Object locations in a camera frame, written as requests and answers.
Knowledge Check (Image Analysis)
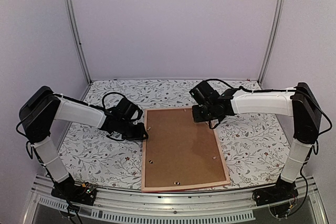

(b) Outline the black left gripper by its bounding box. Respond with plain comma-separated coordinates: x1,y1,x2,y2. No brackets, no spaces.
118,119,149,142

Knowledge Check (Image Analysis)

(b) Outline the pink wooden photo frame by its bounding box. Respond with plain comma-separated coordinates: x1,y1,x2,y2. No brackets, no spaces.
141,107,230,193

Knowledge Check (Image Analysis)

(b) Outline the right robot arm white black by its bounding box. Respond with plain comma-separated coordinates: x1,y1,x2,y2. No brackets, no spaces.
189,79,333,201

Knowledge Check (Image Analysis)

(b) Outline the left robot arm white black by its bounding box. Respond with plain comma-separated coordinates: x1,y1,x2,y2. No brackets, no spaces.
16,86,148,200

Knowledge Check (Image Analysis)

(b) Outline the floral patterned table mat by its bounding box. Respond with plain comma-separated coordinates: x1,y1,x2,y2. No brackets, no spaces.
59,80,290,189

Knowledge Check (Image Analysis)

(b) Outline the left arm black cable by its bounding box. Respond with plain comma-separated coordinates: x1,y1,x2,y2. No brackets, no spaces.
101,92,144,125

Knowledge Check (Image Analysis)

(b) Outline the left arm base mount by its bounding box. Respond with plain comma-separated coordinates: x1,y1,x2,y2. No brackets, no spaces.
51,175,97,206

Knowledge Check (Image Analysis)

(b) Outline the aluminium front rail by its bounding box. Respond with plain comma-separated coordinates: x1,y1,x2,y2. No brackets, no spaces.
23,175,329,223

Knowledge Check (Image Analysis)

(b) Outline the right aluminium corner post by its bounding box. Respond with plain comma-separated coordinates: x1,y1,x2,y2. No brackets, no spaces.
257,0,285,87

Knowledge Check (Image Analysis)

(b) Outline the aluminium corner post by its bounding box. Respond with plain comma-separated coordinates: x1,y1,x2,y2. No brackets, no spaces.
257,0,285,87
65,0,92,85

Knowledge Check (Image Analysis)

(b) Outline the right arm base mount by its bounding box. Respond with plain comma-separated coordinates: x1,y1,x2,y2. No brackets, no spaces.
252,177,299,206

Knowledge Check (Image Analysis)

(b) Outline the left aluminium corner post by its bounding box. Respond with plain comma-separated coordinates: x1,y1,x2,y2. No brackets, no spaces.
65,0,92,85

